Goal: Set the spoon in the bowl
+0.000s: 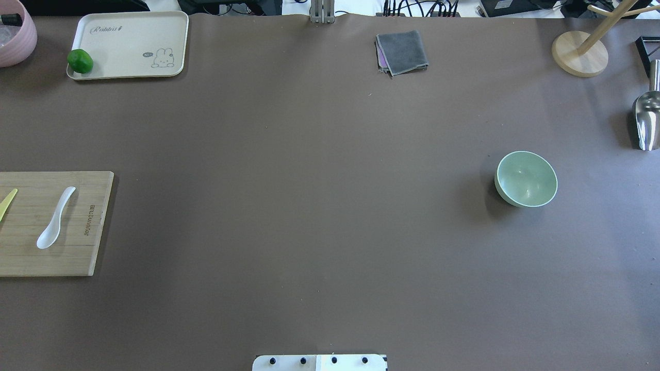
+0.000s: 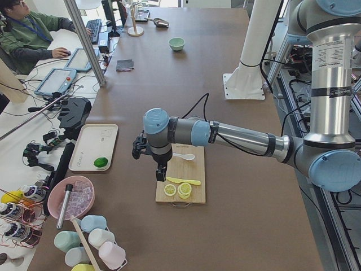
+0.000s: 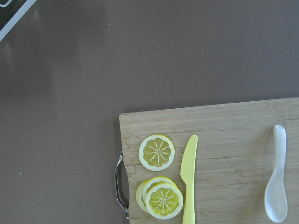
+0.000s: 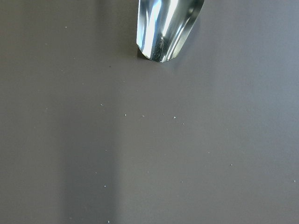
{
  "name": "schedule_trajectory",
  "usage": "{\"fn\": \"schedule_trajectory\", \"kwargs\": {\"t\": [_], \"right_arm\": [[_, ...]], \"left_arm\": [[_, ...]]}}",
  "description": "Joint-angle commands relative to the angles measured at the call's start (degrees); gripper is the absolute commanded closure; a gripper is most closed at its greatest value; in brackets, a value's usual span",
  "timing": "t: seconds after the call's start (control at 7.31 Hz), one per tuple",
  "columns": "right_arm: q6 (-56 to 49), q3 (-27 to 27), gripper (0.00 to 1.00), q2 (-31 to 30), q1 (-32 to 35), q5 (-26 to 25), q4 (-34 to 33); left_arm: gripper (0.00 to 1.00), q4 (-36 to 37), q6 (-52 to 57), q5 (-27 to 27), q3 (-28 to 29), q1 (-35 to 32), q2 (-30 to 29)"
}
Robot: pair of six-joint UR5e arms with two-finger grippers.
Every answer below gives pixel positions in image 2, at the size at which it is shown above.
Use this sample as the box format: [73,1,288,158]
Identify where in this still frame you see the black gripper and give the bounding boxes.
[152,152,173,181]

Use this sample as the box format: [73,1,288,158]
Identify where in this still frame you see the white ceramic spoon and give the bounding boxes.
[173,152,195,161]

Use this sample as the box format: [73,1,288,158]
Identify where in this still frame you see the green ceramic bowl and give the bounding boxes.
[169,37,185,51]

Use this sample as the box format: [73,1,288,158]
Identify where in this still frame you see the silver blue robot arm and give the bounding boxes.
[143,1,360,192]

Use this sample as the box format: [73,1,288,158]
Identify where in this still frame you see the pink bowl of ice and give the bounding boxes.
[47,176,95,220]

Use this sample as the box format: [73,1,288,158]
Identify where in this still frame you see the single lemon slice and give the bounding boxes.
[164,184,177,196]

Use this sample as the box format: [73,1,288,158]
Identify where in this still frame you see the wooden cutting board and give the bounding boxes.
[155,144,206,206]

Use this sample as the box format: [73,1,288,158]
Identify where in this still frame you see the stacked lemon slices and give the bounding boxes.
[178,183,192,199]

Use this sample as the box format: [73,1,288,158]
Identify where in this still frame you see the yellow plastic knife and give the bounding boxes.
[166,177,201,186]

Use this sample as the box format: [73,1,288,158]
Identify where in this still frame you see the green lime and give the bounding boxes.
[93,157,109,168]

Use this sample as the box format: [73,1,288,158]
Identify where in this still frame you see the white rabbit tray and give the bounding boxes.
[68,124,118,172]

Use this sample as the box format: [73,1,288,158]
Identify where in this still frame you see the blue cup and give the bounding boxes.
[81,215,107,233]

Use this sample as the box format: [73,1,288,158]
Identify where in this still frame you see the white cup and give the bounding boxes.
[88,229,115,250]

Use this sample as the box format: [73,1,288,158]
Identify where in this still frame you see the pink cup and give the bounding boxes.
[98,241,126,270]

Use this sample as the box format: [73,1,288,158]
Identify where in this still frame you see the wooden cup rack stick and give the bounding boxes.
[71,216,100,271]

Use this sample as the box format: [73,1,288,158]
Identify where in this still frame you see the long black bar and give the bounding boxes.
[43,142,75,217]

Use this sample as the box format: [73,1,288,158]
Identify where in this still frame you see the green cup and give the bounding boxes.
[54,231,81,253]

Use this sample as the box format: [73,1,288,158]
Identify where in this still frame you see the dark folded cloth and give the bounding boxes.
[116,59,134,72]

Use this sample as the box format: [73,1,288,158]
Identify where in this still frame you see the grey-blue cup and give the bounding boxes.
[65,247,90,267]

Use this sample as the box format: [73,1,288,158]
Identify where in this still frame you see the yellow cup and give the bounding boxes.
[71,263,95,271]

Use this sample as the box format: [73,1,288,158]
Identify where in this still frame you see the upper sauce bottle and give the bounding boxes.
[20,185,46,202]

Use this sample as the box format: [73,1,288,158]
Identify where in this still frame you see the sauce bottle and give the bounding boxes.
[1,203,25,220]
[1,222,32,242]
[20,185,46,202]

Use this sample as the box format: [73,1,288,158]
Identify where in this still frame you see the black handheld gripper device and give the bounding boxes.
[23,130,67,172]

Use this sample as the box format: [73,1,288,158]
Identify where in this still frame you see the near teach pendant tablet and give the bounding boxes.
[34,68,77,97]

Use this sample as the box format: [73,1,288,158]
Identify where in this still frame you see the teach pendant tablet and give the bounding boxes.
[34,68,77,97]
[64,47,91,73]

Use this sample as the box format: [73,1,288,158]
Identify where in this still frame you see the far teach pendant tablet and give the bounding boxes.
[64,47,91,73]

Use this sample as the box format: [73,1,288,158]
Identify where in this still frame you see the wooden stand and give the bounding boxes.
[127,1,144,37]

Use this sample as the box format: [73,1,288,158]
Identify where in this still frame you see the yellow lemon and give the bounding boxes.
[1,190,23,203]

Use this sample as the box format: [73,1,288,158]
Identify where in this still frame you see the middle sauce bottle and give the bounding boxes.
[1,203,25,220]

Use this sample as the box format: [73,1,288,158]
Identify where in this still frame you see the metal scoop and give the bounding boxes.
[145,17,169,28]

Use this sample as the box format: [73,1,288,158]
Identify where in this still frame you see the lower sauce bottle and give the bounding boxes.
[1,222,32,242]

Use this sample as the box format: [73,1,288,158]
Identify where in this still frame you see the black keyboard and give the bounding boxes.
[86,19,102,44]

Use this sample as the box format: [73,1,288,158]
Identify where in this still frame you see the black computer monitor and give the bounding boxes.
[101,0,121,37]

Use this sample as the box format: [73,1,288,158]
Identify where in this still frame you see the seated person in green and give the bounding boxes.
[1,1,76,75]

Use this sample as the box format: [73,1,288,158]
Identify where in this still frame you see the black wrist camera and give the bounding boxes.
[131,136,148,160]

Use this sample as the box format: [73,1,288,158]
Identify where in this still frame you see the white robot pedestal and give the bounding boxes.
[223,0,283,100]

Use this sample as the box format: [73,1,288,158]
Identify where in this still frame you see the aluminium frame post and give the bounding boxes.
[64,0,106,87]

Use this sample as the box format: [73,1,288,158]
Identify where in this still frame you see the copper wire bottle rack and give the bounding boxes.
[1,196,45,248]

